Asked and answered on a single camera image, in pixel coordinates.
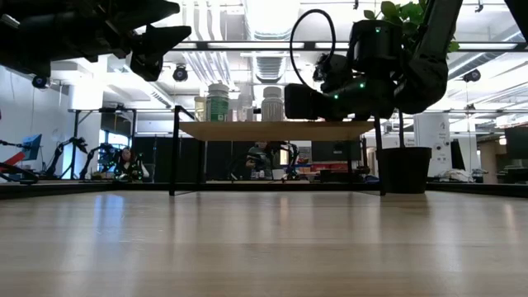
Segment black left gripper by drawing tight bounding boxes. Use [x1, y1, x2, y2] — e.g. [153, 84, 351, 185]
[82, 0, 193, 82]

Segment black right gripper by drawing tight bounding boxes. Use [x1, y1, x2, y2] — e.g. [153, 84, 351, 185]
[284, 78, 397, 122]

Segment large white barcode label bottle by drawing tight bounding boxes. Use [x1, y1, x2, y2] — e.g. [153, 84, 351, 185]
[261, 85, 285, 123]

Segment large green bottle white cap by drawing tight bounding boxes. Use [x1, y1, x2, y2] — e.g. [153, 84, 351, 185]
[205, 81, 231, 123]

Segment wooden shelf black metal legs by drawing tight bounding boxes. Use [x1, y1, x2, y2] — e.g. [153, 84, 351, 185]
[168, 105, 388, 197]

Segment green plant in black pot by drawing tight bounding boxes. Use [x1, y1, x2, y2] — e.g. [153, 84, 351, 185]
[362, 0, 461, 195]

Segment white poster board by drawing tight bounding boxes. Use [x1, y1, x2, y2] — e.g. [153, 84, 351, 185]
[413, 113, 451, 178]

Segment person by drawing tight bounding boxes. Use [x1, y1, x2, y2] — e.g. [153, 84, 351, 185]
[114, 146, 150, 182]
[245, 140, 278, 181]

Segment blue-screen monitor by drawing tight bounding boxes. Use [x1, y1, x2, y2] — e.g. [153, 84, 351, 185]
[20, 133, 44, 162]

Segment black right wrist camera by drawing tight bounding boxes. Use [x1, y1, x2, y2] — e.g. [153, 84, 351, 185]
[313, 53, 354, 94]

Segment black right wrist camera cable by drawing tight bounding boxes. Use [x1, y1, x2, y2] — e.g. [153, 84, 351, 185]
[289, 8, 337, 90]

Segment black overhead frame beam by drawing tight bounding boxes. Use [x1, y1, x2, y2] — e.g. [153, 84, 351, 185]
[172, 40, 528, 52]

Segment silver ceiling air duct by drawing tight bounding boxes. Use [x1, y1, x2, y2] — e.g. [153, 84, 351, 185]
[243, 0, 301, 83]

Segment black aluminium table frame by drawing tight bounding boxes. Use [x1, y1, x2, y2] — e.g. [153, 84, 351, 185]
[0, 179, 528, 199]

